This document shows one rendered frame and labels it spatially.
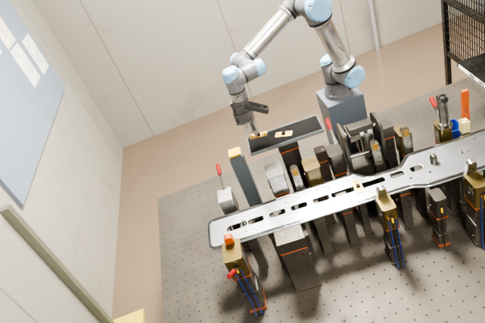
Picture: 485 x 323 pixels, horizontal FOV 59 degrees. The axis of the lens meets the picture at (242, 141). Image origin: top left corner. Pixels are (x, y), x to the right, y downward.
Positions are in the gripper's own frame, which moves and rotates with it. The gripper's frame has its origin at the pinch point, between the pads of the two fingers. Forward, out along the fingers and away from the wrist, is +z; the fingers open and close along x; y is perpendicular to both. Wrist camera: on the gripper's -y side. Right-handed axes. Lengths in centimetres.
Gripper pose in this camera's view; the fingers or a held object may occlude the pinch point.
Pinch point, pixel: (257, 132)
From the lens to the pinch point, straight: 207.2
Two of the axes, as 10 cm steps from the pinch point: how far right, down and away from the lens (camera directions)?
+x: -0.1, 5.9, -8.1
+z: 3.1, 7.7, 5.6
